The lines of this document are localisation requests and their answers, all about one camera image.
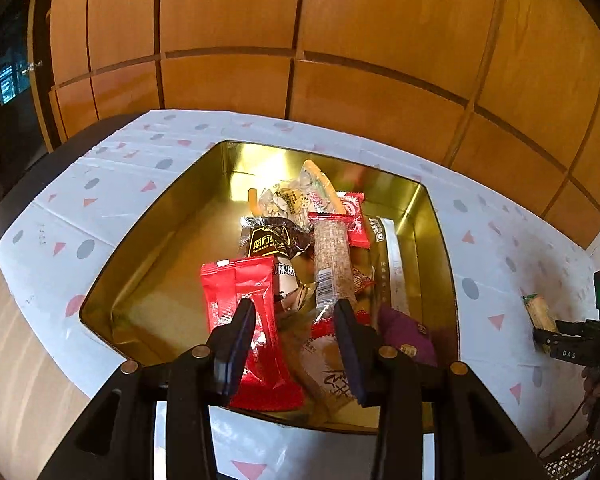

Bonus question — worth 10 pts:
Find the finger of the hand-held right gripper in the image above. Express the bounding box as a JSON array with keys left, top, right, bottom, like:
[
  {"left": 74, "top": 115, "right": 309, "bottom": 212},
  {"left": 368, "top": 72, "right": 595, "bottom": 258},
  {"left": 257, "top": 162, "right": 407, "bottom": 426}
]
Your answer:
[
  {"left": 554, "top": 317, "right": 600, "bottom": 338},
  {"left": 531, "top": 327, "right": 600, "bottom": 367}
]

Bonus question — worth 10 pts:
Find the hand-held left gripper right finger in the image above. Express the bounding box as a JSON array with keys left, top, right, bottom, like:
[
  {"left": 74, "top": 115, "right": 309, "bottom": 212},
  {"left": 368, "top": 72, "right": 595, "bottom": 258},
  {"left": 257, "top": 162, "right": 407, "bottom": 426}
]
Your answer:
[{"left": 333, "top": 299, "right": 548, "bottom": 480}]

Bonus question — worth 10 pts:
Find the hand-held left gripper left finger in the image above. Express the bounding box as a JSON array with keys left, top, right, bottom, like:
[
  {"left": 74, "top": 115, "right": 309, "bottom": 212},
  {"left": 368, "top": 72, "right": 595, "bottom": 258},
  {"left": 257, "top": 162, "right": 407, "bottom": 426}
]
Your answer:
[{"left": 45, "top": 298, "right": 257, "bottom": 480}]

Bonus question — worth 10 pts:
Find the white orange pastry packet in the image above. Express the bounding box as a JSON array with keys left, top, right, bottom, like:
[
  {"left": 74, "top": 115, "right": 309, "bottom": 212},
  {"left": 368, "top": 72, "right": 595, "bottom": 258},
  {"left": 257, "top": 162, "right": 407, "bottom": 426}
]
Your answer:
[{"left": 280, "top": 310, "right": 361, "bottom": 411}]

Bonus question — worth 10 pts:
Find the green-ended cracker packet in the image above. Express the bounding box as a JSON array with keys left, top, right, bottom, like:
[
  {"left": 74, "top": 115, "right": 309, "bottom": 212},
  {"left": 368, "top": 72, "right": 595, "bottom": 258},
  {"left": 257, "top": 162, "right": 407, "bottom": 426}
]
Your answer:
[{"left": 521, "top": 294, "right": 563, "bottom": 356}]

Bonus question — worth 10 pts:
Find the large red snack packet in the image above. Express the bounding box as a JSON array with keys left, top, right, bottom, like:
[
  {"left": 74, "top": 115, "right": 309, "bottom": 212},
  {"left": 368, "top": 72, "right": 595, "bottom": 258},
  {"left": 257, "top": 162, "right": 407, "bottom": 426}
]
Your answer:
[{"left": 200, "top": 255, "right": 306, "bottom": 411}]

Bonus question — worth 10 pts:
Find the purple snack packet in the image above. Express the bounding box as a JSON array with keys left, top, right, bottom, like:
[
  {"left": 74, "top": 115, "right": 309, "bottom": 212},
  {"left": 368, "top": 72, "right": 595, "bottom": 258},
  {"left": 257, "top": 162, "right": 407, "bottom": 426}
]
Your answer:
[{"left": 377, "top": 307, "right": 438, "bottom": 368}]

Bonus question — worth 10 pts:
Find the red and gold candy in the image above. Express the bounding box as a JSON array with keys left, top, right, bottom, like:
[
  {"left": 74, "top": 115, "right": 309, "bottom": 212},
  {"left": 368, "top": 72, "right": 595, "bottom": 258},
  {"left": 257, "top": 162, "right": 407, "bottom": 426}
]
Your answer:
[{"left": 352, "top": 266, "right": 378, "bottom": 297}]

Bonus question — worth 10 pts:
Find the red-ended sesame bar packet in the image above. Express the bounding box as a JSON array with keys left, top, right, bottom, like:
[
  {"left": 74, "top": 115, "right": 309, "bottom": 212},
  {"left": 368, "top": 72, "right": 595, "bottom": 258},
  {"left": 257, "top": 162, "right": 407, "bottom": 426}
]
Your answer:
[{"left": 308, "top": 211, "right": 361, "bottom": 311}]

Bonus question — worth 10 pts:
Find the long white gold sachet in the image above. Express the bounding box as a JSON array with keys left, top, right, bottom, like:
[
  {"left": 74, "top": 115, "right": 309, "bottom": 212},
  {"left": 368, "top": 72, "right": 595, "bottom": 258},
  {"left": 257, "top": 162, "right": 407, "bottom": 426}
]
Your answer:
[{"left": 367, "top": 216, "right": 416, "bottom": 316}]

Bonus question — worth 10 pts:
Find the brown and yellow snack packet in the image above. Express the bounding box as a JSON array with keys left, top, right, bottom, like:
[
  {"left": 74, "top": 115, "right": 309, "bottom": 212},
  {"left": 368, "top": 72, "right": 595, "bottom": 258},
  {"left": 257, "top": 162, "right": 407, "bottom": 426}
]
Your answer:
[{"left": 237, "top": 215, "right": 315, "bottom": 311}]

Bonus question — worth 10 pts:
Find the dark box with gold interior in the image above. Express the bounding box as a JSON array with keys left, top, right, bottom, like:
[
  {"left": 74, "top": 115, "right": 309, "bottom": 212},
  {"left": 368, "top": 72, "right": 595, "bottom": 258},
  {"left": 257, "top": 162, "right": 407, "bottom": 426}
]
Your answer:
[{"left": 78, "top": 140, "right": 461, "bottom": 433}]

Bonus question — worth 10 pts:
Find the small red snack packet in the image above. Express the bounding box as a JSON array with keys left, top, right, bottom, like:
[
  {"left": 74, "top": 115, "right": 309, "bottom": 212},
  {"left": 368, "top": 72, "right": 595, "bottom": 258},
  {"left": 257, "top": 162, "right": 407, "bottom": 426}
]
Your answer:
[{"left": 337, "top": 192, "right": 373, "bottom": 250}]

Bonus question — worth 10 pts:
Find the clear orange seed packet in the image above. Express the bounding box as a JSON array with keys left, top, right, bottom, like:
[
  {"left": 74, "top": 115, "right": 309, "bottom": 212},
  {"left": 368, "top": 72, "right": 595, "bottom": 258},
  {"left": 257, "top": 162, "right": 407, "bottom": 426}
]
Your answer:
[{"left": 247, "top": 159, "right": 351, "bottom": 226}]

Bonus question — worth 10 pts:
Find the person's right hand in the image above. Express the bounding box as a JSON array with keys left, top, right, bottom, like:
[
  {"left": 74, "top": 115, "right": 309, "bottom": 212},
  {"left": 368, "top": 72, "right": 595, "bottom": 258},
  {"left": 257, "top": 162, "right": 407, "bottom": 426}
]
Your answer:
[{"left": 581, "top": 366, "right": 600, "bottom": 411}]

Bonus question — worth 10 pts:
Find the wicker chair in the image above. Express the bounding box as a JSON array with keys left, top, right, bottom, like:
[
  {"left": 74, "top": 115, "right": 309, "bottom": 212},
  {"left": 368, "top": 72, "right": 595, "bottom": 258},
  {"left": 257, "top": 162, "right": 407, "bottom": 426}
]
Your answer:
[{"left": 542, "top": 432, "right": 600, "bottom": 480}]

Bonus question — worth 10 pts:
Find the patterned pale tablecloth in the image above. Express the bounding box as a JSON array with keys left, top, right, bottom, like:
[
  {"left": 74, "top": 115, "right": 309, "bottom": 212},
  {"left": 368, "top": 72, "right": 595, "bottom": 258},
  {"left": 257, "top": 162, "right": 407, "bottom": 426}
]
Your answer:
[{"left": 0, "top": 109, "right": 598, "bottom": 480}]

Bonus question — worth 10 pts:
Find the wooden panelled cabinet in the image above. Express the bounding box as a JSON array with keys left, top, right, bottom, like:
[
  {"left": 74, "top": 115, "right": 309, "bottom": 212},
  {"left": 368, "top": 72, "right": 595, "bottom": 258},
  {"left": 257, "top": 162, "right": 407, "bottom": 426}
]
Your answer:
[{"left": 30, "top": 0, "right": 600, "bottom": 251}]

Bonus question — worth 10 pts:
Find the window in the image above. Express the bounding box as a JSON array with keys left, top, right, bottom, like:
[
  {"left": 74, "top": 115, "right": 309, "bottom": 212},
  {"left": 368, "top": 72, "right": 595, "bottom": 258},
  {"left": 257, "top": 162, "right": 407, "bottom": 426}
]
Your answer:
[{"left": 0, "top": 42, "right": 33, "bottom": 107}]

